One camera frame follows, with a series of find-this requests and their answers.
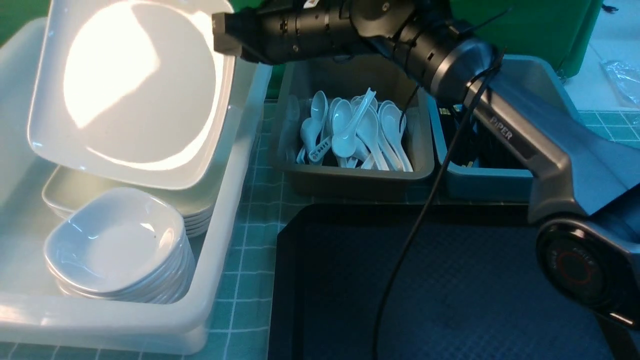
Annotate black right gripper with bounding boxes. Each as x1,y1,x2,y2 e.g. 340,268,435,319
211,0,361,66

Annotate white square rice plate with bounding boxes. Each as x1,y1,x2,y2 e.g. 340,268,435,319
27,0,235,191

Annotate white ceramic soup spoon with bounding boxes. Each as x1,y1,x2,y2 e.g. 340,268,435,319
331,88,377,158

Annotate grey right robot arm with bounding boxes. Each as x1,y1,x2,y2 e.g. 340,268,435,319
211,0,640,331

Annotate brown plastic bin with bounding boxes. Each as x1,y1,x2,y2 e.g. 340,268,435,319
269,55,435,202

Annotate pile of white spoons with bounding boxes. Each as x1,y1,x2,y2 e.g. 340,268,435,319
285,90,414,173

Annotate stack of white square plates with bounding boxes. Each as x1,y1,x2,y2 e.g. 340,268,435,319
41,106,242,234

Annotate stack of white bowls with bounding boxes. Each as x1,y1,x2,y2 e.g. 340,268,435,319
43,187,196,305

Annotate pile of black chopsticks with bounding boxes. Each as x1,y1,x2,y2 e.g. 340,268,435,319
436,104,525,170

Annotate blue-grey plastic bin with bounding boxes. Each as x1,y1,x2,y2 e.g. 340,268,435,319
425,54,580,203

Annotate green checkered table mat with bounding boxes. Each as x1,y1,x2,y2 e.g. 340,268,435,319
1,104,639,360

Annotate green cloth backdrop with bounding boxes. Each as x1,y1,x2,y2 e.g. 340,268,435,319
0,0,603,80

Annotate large white plastic tub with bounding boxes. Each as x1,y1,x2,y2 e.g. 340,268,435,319
1,17,271,360

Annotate black serving tray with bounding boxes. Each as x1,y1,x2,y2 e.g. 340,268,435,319
267,203,639,360

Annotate clear plastic bag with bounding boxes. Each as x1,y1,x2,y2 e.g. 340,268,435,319
599,60,640,108

